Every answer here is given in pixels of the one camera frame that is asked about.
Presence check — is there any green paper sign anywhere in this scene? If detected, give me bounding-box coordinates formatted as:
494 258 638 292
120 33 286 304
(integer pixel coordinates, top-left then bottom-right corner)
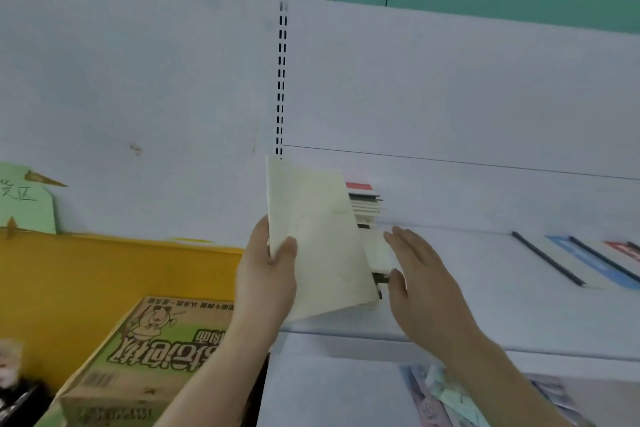
0 162 69 236

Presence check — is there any person's right hand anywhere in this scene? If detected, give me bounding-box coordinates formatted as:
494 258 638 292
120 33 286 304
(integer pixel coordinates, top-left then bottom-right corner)
382 225 486 358

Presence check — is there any white slotted shelf upright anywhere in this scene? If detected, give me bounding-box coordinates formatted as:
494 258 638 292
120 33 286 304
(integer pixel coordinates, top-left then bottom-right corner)
275 1 290 160

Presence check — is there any green printed cardboard box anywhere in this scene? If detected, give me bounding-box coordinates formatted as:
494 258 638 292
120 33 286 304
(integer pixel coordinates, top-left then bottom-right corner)
47 295 271 427

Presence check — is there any heap of small packets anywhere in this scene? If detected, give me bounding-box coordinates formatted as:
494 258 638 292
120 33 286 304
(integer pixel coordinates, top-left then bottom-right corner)
399 364 581 427

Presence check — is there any blue-striped white notebook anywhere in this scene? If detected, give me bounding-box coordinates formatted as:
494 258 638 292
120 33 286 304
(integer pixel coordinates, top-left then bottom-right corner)
511 230 640 291

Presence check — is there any person's left hand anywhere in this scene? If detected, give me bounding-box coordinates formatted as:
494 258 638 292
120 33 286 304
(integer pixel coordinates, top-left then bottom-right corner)
233 215 299 338

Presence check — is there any plain cream notebook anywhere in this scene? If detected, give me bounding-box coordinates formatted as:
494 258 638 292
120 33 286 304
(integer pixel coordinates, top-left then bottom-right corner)
265 155 381 325

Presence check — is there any stack of notebooks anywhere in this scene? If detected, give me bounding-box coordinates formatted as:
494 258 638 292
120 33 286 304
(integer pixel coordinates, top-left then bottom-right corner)
345 181 396 315

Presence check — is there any white shelf back panel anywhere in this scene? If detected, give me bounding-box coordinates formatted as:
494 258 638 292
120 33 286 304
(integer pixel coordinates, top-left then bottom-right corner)
279 0 640 242

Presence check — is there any person's right forearm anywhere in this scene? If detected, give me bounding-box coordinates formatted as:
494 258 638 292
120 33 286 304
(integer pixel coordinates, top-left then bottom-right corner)
435 336 573 427

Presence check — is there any person's left forearm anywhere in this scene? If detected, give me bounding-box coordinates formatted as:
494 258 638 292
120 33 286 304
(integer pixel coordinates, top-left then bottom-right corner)
155 319 281 427

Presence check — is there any black basket of items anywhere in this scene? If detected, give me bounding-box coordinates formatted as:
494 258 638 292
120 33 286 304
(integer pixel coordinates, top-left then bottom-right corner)
0 339 51 427

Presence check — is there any red-striped white notebook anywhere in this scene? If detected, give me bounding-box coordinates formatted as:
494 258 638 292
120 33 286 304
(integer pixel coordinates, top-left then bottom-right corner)
569 235 640 288

